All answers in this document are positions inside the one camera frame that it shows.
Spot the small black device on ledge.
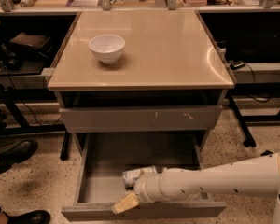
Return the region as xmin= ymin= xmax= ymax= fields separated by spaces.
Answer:
xmin=230 ymin=60 xmax=245 ymax=70

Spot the closed grey top drawer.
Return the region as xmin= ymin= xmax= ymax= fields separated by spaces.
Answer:
xmin=60 ymin=105 xmax=222 ymax=133

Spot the black shoe upper left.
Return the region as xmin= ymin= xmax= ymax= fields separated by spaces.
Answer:
xmin=0 ymin=139 xmax=38 ymax=174

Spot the grey drawer cabinet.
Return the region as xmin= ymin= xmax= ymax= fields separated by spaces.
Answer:
xmin=47 ymin=9 xmax=236 ymax=156

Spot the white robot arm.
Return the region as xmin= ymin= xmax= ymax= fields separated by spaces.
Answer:
xmin=112 ymin=152 xmax=280 ymax=224

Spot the black table leg left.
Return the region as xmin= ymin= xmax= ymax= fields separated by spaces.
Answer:
xmin=60 ymin=132 xmax=71 ymax=161

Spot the open grey middle drawer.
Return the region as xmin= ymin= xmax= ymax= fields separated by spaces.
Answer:
xmin=62 ymin=132 xmax=226 ymax=221

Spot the black shoe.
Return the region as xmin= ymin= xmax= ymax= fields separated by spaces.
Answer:
xmin=6 ymin=210 xmax=50 ymax=224
xmin=0 ymin=139 xmax=38 ymax=174

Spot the black table leg right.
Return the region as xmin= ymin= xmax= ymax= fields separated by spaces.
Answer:
xmin=228 ymin=96 xmax=256 ymax=147

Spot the black table leg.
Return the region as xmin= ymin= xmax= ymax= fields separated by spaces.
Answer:
xmin=60 ymin=132 xmax=71 ymax=161
xmin=228 ymin=96 xmax=256 ymax=147

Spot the black shoe lower left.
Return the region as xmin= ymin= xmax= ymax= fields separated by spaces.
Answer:
xmin=6 ymin=210 xmax=50 ymax=224

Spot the white ceramic bowl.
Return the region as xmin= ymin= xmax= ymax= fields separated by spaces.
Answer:
xmin=89 ymin=35 xmax=125 ymax=64

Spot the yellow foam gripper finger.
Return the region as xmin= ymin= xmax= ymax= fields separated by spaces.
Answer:
xmin=140 ymin=166 xmax=158 ymax=175
xmin=111 ymin=192 xmax=139 ymax=214

